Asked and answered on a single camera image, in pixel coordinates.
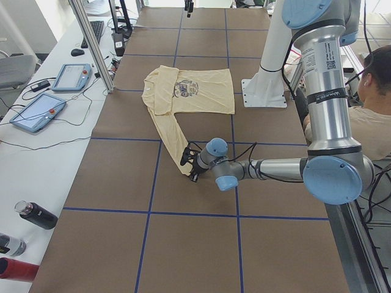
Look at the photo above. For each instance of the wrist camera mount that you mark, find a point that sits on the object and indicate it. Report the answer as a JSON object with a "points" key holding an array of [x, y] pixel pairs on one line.
{"points": [[188, 156]]}

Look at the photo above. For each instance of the blue teach pendant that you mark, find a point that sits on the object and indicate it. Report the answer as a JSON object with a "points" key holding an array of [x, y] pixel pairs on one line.
{"points": [[38, 113], [72, 77]]}

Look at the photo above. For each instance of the near blue teach pendant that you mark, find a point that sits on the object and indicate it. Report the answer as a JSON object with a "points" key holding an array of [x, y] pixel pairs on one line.
{"points": [[38, 113]]}

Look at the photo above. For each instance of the red bottle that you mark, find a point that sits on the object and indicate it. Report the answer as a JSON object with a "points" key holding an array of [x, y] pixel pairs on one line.
{"points": [[12, 269]]}

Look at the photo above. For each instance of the cream long-sleeve printed shirt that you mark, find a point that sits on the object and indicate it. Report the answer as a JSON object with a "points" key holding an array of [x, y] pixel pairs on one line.
{"points": [[168, 90]]}

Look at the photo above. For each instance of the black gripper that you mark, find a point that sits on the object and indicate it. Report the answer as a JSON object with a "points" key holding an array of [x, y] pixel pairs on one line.
{"points": [[188, 5], [195, 167]]}

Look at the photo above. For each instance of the aluminium frame post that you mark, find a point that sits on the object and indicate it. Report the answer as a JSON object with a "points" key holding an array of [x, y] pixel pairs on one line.
{"points": [[84, 23]]}

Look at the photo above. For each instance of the clear plastic bottle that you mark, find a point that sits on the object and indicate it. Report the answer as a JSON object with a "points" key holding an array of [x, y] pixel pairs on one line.
{"points": [[12, 246]]}

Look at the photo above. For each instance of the far blue teach pendant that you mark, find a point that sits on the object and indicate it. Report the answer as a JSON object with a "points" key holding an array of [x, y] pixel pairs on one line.
{"points": [[72, 77]]}

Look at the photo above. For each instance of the black bottle clear cap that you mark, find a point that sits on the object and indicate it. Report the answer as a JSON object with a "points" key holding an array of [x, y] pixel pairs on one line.
{"points": [[34, 213]]}

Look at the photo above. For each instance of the black power adapter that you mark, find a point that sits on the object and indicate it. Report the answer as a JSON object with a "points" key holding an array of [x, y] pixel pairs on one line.
{"points": [[119, 44]]}

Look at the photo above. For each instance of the grey office chair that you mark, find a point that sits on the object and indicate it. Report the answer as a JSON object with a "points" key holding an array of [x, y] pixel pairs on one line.
{"points": [[16, 70]]}

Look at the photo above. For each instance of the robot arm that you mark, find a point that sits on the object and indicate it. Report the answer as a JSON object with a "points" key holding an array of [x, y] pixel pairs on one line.
{"points": [[335, 170]]}

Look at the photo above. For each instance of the white camera post base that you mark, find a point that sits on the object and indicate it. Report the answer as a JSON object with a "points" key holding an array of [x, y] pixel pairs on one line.
{"points": [[266, 88]]}

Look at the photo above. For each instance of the black computer mouse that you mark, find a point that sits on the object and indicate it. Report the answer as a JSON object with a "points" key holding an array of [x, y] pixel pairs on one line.
{"points": [[77, 52]]}

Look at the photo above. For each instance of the black keyboard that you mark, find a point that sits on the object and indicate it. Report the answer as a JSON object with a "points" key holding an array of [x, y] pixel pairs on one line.
{"points": [[97, 28]]}

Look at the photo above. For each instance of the seated person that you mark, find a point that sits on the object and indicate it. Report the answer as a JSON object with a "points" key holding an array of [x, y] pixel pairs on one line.
{"points": [[370, 122]]}

